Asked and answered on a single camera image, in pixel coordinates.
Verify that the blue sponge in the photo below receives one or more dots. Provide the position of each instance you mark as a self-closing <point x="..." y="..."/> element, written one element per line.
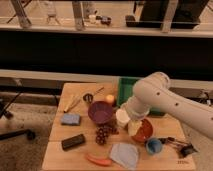
<point x="70" y="119"/>

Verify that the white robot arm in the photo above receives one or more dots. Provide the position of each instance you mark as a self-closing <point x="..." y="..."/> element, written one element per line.
<point x="153" y="91"/>

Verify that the blue cup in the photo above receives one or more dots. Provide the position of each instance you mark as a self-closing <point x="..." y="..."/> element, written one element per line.
<point x="153" y="146"/>

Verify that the orange carrot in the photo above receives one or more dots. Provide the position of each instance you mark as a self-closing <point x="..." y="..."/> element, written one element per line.
<point x="100" y="162"/>

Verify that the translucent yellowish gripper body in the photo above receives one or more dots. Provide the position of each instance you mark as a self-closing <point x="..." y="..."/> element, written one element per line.
<point x="133" y="127"/>

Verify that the metal measuring cup wooden handle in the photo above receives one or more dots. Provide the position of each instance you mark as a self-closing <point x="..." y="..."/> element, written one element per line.
<point x="88" y="97"/>

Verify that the white cup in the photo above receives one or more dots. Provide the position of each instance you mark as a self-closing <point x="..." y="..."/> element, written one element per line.
<point x="122" y="118"/>

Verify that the purple bowl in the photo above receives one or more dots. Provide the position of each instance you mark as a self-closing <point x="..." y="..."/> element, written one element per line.
<point x="100" y="112"/>

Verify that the black rectangular block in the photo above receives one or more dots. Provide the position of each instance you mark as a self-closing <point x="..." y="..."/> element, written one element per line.
<point x="73" y="141"/>

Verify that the orange ball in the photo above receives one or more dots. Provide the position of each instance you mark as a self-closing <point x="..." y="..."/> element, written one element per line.
<point x="110" y="99"/>

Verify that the bunch of dark grapes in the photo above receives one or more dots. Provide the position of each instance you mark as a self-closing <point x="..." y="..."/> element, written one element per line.
<point x="103" y="132"/>

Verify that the green plastic tray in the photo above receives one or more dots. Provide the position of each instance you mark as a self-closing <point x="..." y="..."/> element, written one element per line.
<point x="125" y="86"/>

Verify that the light blue cloth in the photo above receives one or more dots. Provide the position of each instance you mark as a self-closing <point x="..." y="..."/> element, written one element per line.
<point x="125" y="154"/>

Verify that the black chair base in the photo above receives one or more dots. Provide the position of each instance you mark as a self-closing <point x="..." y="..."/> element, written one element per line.
<point x="12" y="132"/>

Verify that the black cable clutter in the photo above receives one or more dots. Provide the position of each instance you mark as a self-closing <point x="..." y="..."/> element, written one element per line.
<point x="183" y="149"/>

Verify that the red bowl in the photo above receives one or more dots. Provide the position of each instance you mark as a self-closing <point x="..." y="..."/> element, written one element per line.
<point x="144" y="132"/>

